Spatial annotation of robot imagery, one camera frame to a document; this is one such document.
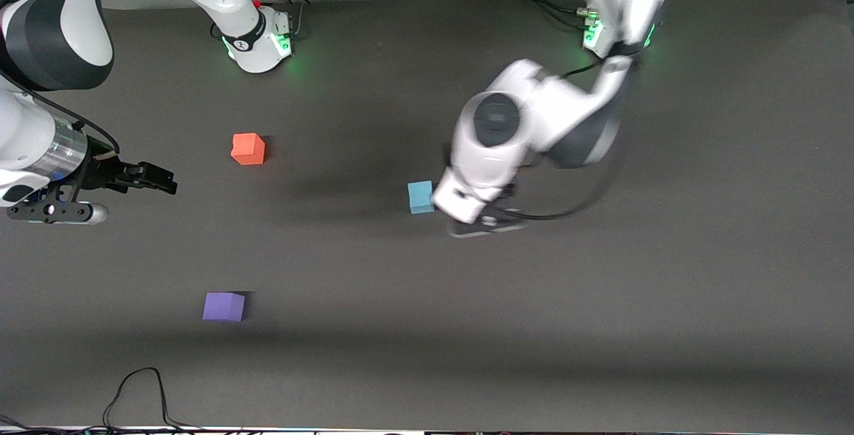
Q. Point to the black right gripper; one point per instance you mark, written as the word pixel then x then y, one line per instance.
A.
pixel 105 173

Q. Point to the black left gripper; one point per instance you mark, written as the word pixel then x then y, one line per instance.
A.
pixel 510 188

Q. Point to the blue foam block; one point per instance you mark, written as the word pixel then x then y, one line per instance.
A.
pixel 420 197

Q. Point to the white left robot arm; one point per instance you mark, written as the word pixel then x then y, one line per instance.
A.
pixel 534 108

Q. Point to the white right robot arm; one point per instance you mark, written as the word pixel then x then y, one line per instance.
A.
pixel 40 135

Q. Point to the orange foam block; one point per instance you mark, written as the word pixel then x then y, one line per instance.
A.
pixel 247 149

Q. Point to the purple foam block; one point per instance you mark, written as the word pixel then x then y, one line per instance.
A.
pixel 223 307

